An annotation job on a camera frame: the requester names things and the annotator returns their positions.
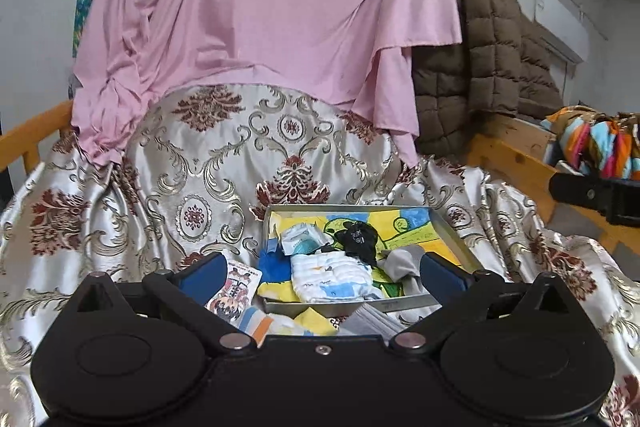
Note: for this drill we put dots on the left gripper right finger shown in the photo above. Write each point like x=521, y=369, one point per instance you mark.
x=465, y=299

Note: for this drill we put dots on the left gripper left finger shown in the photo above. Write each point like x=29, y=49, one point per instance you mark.
x=182, y=297

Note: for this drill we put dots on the printed cartoon pouch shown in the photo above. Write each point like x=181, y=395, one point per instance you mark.
x=237, y=294

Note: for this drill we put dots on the grey cloth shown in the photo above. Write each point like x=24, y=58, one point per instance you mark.
x=402, y=265

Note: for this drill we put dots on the grey face mask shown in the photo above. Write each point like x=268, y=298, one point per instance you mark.
x=368, y=321

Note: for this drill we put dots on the black sock with text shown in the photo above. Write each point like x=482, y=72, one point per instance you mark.
x=358, y=240

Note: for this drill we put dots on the white tissue packet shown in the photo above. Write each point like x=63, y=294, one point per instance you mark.
x=303, y=239

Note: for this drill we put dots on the white blue baby socks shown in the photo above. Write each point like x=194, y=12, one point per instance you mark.
x=332, y=277

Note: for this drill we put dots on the colourful striped cloth bundle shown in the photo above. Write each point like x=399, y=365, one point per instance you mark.
x=597, y=144

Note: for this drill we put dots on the grey tray with drawing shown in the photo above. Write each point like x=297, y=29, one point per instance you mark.
x=396, y=226

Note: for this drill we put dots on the floral satin bed cover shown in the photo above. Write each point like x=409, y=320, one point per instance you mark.
x=197, y=178

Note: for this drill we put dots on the brown quilted jacket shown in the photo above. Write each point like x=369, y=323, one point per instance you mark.
x=501, y=67

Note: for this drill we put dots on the white air conditioner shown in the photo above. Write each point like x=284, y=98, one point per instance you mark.
x=560, y=30

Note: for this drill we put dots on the pink hanging sheet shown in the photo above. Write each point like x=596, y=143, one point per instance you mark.
x=353, y=54

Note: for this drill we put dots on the wooden bed rail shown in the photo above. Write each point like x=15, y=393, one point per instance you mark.
x=527, y=174

